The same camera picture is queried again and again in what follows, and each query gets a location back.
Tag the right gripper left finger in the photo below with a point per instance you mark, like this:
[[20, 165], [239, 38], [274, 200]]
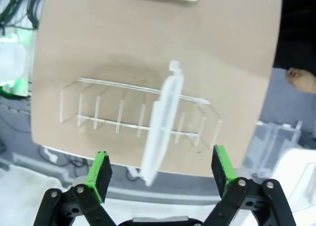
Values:
[[98, 176]]

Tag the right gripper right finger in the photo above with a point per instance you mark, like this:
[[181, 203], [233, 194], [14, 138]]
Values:
[[223, 171]]

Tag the person's left hand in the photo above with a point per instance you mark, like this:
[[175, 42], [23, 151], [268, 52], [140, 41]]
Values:
[[302, 80]]

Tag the lid rack with dividers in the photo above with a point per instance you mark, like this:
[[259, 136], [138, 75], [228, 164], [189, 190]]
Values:
[[118, 123]]

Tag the clear acrylic storage box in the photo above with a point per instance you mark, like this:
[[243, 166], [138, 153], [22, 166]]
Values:
[[276, 142]]

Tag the clear plastic container lid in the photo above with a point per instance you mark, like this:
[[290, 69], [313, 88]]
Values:
[[158, 137]]

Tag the white plastic bin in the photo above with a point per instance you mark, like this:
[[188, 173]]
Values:
[[301, 176]]

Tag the white box with green light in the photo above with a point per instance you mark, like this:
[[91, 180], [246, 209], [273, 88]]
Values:
[[12, 63]]

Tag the person's black shirt torso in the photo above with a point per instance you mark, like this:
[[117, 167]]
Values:
[[296, 26]]

